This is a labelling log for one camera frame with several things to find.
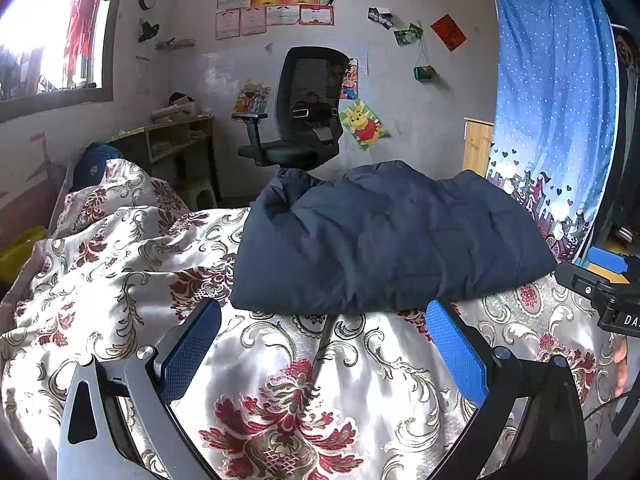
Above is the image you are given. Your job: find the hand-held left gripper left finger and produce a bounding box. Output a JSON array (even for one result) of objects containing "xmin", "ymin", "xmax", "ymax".
[{"xmin": 57, "ymin": 299, "xmax": 223, "ymax": 480}]

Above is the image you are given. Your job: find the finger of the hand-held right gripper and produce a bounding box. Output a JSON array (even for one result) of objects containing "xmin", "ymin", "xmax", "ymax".
[
  {"xmin": 555, "ymin": 261, "xmax": 627, "ymax": 307},
  {"xmin": 586, "ymin": 246, "xmax": 629, "ymax": 275}
]

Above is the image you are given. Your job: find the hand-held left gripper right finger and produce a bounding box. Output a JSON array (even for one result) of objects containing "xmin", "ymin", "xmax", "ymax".
[{"xmin": 425, "ymin": 299, "xmax": 590, "ymax": 480}]

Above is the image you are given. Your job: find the navy puffer jacket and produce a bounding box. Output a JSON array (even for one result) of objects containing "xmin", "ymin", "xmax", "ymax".
[{"xmin": 229, "ymin": 160, "xmax": 558, "ymax": 316}]

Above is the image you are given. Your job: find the person's right hand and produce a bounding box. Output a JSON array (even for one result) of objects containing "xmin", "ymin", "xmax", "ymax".
[{"xmin": 614, "ymin": 337, "xmax": 637, "ymax": 397}]

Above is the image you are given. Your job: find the floral satin blanket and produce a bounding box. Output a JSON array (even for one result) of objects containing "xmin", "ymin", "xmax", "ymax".
[{"xmin": 0, "ymin": 157, "xmax": 640, "ymax": 480}]

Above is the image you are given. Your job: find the plastic stool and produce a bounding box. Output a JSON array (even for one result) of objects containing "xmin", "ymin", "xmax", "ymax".
[{"xmin": 175, "ymin": 176, "xmax": 217, "ymax": 211}]

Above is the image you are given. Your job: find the wooden cabinet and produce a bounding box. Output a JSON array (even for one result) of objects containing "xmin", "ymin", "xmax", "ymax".
[{"xmin": 462, "ymin": 117, "xmax": 496, "ymax": 177}]

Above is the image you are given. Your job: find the blue dotted curtain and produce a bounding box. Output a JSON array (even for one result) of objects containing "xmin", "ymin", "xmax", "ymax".
[{"xmin": 487, "ymin": 0, "xmax": 621, "ymax": 266}]

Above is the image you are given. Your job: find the yellow cloth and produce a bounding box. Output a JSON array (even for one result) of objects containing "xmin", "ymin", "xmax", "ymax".
[{"xmin": 0, "ymin": 225, "xmax": 51, "ymax": 286}]

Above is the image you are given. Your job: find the wooden desk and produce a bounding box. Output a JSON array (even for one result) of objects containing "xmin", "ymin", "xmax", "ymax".
[{"xmin": 107, "ymin": 115, "xmax": 223, "ymax": 206}]

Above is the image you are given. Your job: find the pile on desk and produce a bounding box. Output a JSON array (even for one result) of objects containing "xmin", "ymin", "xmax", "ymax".
[{"xmin": 150, "ymin": 92, "xmax": 197, "ymax": 123}]

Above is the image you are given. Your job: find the yellow bear poster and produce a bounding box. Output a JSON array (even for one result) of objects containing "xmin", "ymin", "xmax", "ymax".
[{"xmin": 339, "ymin": 99, "xmax": 392, "ymax": 150}]

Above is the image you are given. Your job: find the colourful cartoon poster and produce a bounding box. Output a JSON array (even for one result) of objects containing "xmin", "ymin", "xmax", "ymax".
[{"xmin": 234, "ymin": 77, "xmax": 273, "ymax": 116}]

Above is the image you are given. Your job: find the red paper square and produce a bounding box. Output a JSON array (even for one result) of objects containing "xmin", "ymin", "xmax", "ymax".
[{"xmin": 430, "ymin": 14, "xmax": 467, "ymax": 52}]

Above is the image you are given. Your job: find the black office chair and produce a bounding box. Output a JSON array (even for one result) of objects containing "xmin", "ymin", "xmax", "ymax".
[{"xmin": 231, "ymin": 46, "xmax": 351, "ymax": 172}]

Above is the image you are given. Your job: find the cartoon figure poster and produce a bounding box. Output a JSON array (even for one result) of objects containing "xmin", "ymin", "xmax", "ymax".
[{"xmin": 340, "ymin": 57, "xmax": 369, "ymax": 101}]

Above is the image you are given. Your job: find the red hanging ornament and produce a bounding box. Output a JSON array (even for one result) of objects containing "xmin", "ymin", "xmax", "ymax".
[{"xmin": 64, "ymin": 0, "xmax": 101, "ymax": 78}]

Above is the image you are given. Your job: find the window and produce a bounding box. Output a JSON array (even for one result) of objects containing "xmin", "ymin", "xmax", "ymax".
[{"xmin": 0, "ymin": 0, "xmax": 132, "ymax": 123}]

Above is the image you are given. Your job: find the black cable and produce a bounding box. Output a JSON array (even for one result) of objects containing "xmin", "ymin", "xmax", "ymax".
[{"xmin": 582, "ymin": 390, "xmax": 636, "ymax": 421}]

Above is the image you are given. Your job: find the green wall photo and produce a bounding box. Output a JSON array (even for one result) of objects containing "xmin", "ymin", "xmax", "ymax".
[{"xmin": 393, "ymin": 22, "xmax": 424, "ymax": 47}]

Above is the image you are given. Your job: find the group of wall certificates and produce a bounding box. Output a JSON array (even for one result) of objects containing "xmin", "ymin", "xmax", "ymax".
[{"xmin": 215, "ymin": 0, "xmax": 358, "ymax": 41}]

